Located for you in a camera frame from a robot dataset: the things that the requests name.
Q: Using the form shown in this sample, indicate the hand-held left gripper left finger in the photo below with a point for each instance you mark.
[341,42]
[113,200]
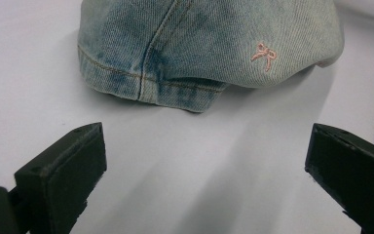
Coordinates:
[65,182]

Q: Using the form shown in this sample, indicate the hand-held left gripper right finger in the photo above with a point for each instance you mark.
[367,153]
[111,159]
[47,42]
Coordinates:
[354,169]

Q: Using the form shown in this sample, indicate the faded denim shorts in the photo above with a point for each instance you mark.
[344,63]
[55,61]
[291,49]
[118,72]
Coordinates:
[207,42]

